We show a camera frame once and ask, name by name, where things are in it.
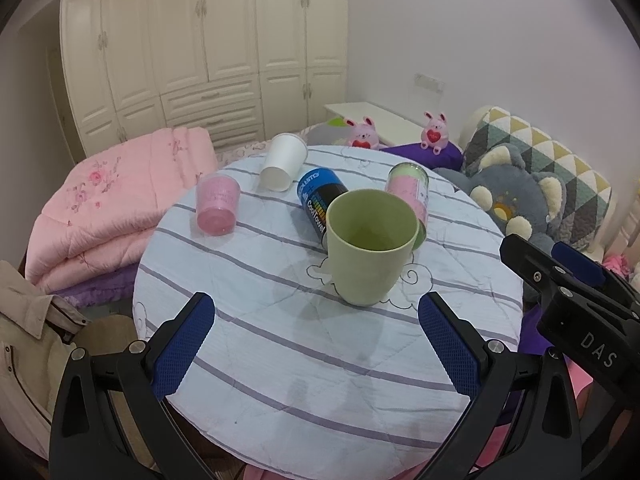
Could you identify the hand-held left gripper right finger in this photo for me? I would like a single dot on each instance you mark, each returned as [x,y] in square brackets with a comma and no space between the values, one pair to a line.
[449,347]

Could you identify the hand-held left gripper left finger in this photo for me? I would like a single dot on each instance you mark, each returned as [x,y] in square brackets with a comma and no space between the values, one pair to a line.
[182,347]

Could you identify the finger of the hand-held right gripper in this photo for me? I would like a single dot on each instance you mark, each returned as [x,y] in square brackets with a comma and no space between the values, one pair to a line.
[531,265]
[580,260]

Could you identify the pink plastic cup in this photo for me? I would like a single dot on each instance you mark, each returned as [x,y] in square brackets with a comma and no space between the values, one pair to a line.
[217,205]

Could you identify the white paper cup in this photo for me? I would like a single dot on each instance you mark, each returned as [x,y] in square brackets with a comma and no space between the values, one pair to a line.
[282,160]

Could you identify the pink fluffy item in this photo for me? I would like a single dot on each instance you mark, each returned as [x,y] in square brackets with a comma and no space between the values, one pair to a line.
[617,265]

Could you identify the grey bear plush toy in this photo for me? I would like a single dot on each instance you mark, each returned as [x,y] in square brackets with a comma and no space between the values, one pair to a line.
[510,195]

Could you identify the triangle patterned cushion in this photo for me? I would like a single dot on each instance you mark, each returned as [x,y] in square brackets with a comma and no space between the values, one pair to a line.
[560,160]

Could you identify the purple bedsheet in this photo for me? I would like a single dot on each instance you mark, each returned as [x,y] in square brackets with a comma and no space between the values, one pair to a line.
[95,292]

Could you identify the striped white quilted cloth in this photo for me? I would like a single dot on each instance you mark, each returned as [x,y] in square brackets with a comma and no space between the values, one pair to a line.
[300,360]

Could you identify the clear pink and green container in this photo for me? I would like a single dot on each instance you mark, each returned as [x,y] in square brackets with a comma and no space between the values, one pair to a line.
[409,185]

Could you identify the beige jacket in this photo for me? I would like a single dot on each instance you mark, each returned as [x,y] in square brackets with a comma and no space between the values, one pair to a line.
[30,350]

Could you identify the pink bunny plush toy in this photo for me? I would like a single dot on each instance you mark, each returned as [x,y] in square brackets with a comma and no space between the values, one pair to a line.
[434,134]
[364,134]

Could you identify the purple pillow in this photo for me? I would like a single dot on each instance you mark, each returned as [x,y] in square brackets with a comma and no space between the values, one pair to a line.
[410,152]

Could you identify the pink floral folded quilt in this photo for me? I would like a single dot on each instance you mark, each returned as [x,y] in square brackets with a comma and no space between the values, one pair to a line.
[100,200]

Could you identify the blue and black can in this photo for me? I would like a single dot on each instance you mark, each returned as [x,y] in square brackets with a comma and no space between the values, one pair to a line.
[315,195]

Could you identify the white bedside table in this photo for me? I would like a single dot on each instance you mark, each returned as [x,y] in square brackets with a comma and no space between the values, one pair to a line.
[385,117]

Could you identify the grey cushion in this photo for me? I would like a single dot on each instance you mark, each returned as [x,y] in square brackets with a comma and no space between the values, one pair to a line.
[322,134]

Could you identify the cream wardrobe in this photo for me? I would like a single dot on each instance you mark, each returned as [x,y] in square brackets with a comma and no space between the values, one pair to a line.
[200,50]

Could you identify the white wall socket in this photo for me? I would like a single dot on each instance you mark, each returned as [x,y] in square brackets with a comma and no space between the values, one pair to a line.
[429,81]

